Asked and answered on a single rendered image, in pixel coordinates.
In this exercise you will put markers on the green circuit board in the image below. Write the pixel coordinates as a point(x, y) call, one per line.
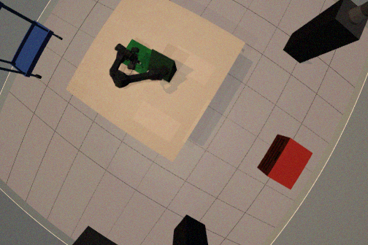
point(143, 56)

